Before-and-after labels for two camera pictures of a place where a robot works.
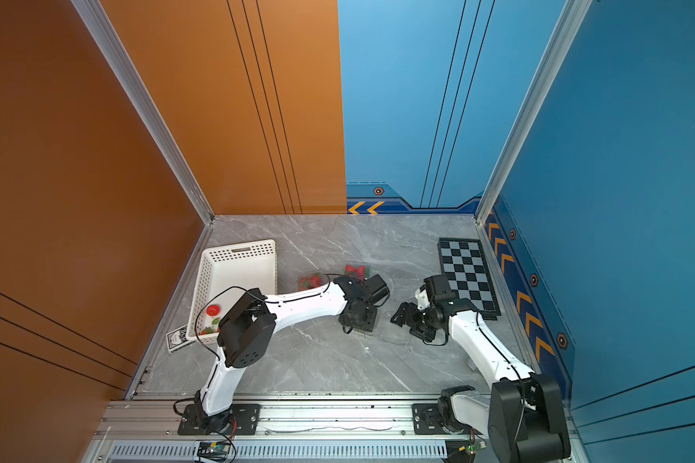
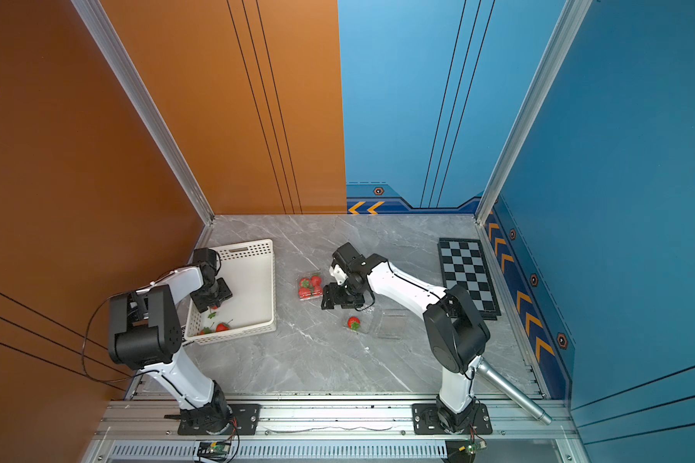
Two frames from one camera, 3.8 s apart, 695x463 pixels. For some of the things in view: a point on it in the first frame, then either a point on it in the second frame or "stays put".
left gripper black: (369, 326) → (227, 292)
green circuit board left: (213, 450) stays put
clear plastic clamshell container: (311, 280) stays put
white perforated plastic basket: (224, 274) stays put
